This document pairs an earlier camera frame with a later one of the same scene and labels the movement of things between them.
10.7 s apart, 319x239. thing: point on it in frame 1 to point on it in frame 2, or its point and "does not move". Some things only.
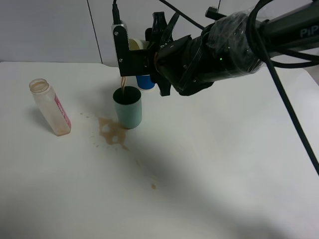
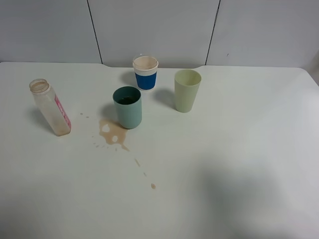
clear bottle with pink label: (46, 96) does not move
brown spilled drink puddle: (113, 133) does not move
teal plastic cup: (128, 102) does not move
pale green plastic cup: (134, 44) to (187, 82)
